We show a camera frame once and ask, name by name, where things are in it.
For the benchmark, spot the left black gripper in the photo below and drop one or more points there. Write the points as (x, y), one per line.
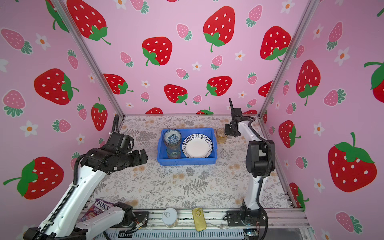
(138, 160)

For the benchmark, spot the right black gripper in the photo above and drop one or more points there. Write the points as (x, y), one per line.
(227, 131)

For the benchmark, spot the white zigzag rim plate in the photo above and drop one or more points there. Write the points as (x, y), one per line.
(197, 146)

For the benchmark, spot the blue floral bowl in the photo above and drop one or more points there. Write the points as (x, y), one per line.
(172, 137)

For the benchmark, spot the amber glass cup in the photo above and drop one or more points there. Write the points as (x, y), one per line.
(221, 136)

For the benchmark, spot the green glass cup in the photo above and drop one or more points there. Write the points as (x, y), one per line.
(174, 151)

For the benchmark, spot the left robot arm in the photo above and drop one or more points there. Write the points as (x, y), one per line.
(89, 170)

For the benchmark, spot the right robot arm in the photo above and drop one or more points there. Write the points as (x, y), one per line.
(260, 162)

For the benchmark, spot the blue plastic bin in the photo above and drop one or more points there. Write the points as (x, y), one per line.
(163, 159)

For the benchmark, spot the pink snack packet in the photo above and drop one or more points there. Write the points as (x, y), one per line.
(99, 207)

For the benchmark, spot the white round can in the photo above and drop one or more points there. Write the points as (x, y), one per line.
(170, 218)

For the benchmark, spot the yellow oval tin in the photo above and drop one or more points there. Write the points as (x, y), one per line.
(199, 219)

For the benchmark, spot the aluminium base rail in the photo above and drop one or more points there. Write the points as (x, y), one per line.
(284, 224)

